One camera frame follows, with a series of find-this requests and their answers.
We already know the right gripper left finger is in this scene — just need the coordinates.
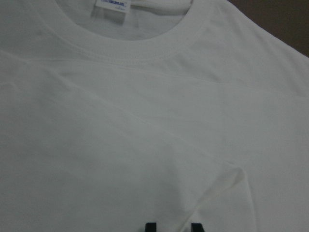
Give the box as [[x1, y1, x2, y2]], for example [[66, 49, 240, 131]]
[[144, 215, 157, 232]]

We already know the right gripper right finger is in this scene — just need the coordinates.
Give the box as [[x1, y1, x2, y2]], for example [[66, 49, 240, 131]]
[[190, 215, 204, 232]]

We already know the white long-sleeve printed shirt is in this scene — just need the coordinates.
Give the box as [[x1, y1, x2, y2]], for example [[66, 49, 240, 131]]
[[0, 0, 309, 232]]

